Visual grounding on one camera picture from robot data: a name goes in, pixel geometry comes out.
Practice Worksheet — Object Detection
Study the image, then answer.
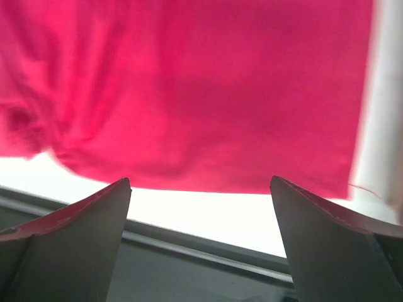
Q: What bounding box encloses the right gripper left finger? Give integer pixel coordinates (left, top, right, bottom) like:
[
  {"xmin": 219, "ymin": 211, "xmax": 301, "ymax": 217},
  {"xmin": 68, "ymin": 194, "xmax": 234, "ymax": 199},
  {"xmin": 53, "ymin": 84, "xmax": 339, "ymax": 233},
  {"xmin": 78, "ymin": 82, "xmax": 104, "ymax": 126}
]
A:
[{"xmin": 1, "ymin": 178, "xmax": 131, "ymax": 301}]

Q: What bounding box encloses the magenta t shirt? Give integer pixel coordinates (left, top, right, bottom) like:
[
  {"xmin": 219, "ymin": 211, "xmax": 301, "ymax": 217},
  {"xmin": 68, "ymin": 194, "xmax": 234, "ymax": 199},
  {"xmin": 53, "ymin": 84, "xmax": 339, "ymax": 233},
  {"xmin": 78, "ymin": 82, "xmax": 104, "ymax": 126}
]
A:
[{"xmin": 1, "ymin": 1, "xmax": 373, "ymax": 199}]

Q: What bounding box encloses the aluminium front rail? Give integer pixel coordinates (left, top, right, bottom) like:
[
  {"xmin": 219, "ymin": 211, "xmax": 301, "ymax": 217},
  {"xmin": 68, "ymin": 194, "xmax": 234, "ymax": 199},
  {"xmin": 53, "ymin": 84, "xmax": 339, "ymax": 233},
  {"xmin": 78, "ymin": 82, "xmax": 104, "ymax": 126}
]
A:
[{"xmin": 1, "ymin": 187, "xmax": 294, "ymax": 289}]

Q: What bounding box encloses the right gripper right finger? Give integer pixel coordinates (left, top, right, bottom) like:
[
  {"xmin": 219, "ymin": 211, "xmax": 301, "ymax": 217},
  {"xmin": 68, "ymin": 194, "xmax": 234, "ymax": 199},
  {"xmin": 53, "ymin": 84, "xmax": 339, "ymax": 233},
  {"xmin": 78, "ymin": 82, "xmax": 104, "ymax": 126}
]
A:
[{"xmin": 270, "ymin": 176, "xmax": 402, "ymax": 301}]

